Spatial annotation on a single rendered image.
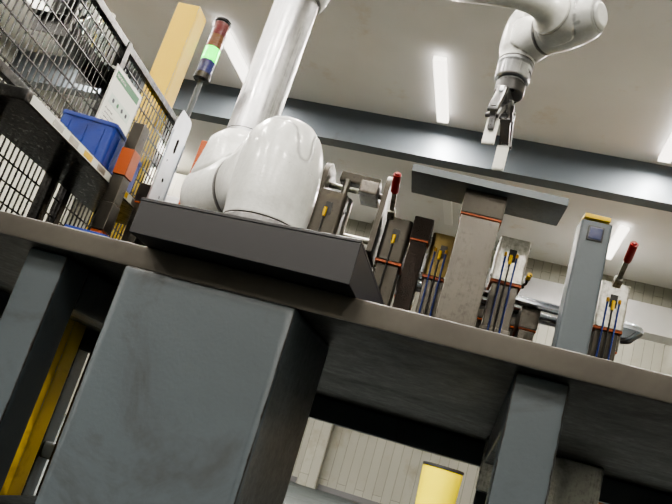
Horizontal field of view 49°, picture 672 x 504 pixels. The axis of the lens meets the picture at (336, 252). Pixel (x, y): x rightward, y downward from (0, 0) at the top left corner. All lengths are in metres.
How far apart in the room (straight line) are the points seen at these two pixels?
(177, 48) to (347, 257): 2.09
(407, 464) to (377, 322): 10.38
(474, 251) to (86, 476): 0.98
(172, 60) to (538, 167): 5.83
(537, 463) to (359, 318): 0.33
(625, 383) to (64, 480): 0.83
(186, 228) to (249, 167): 0.22
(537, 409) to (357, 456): 10.46
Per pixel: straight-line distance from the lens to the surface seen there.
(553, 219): 1.84
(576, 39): 1.89
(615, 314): 1.91
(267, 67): 1.62
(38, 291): 1.36
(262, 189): 1.28
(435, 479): 8.33
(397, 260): 1.84
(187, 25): 3.11
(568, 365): 1.10
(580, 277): 1.74
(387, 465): 11.49
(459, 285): 1.70
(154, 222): 1.17
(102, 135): 2.16
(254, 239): 1.11
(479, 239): 1.73
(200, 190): 1.47
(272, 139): 1.33
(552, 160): 8.36
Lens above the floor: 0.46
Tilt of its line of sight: 15 degrees up
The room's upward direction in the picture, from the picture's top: 17 degrees clockwise
